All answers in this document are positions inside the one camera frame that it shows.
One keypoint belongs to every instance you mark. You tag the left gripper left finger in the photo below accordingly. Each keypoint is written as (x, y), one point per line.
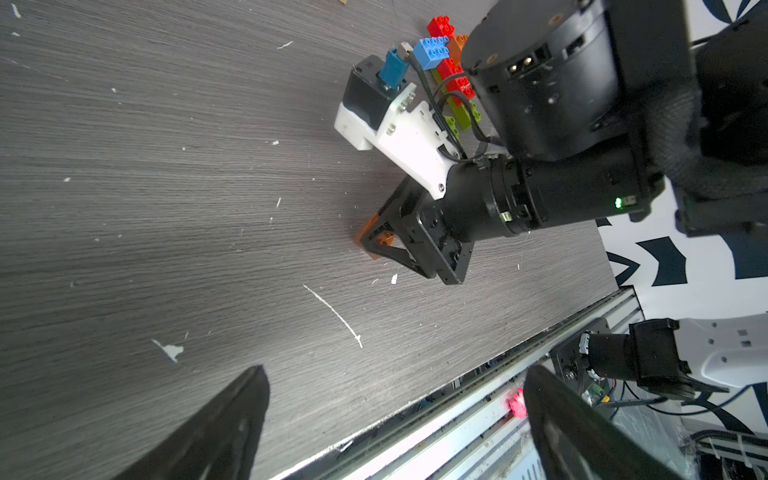
(219, 442)

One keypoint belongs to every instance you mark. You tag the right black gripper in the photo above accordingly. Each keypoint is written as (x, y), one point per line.
(431, 248)

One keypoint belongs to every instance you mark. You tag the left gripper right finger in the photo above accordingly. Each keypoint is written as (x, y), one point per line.
(575, 442)

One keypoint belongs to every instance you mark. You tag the orange square lego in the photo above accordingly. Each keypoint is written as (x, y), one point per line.
(376, 238)
(455, 46)

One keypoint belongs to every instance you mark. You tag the lime lego brick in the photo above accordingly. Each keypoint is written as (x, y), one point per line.
(460, 117)

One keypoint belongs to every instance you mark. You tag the red lego brick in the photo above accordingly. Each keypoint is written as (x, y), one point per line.
(441, 26)
(451, 77)

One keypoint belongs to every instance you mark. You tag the blue lego brick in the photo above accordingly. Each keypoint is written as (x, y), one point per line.
(430, 52)

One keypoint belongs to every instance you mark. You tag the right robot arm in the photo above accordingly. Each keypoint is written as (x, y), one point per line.
(566, 111)

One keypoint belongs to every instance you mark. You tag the pink toy on rail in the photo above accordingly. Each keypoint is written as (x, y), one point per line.
(516, 404)

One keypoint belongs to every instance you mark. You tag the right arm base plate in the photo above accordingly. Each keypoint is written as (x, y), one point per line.
(570, 365)

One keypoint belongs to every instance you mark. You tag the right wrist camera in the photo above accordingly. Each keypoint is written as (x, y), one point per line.
(390, 120)

